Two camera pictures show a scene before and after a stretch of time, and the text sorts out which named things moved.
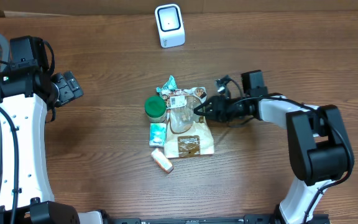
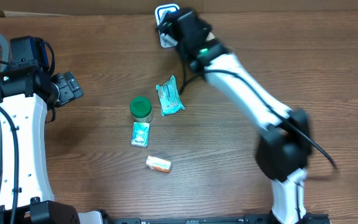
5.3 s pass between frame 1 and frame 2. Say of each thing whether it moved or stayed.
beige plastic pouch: moved
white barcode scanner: stayed
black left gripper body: stayed
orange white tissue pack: moved
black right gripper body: moved
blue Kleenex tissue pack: moved
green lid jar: moved
